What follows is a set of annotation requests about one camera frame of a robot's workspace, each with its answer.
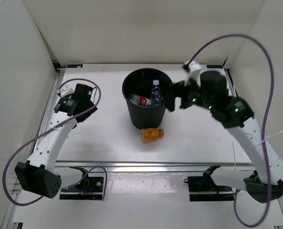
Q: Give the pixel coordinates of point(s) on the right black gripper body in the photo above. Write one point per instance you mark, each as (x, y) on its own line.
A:
(191, 96)

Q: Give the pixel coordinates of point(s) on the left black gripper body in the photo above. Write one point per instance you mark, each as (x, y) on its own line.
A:
(86, 114)

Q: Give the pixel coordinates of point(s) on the blue label water bottle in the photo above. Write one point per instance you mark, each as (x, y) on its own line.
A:
(155, 96)

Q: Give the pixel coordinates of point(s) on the red label water bottle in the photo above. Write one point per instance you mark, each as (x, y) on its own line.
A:
(139, 100)

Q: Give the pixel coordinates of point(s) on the orange juice bottle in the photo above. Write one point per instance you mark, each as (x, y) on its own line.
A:
(151, 134)

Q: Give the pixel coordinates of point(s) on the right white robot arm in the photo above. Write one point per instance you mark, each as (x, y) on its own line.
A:
(208, 89)

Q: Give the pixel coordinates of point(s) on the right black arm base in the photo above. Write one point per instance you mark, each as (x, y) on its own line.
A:
(203, 189)

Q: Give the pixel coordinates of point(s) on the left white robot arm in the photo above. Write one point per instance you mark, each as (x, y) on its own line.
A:
(36, 174)

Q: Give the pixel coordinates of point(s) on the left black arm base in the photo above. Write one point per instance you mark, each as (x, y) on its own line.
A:
(90, 188)

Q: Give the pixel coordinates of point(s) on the black plastic waste bin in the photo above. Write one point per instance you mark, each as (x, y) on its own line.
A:
(143, 90)

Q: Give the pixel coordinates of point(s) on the aluminium frame rail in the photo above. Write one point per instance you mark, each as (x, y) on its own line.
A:
(135, 167)

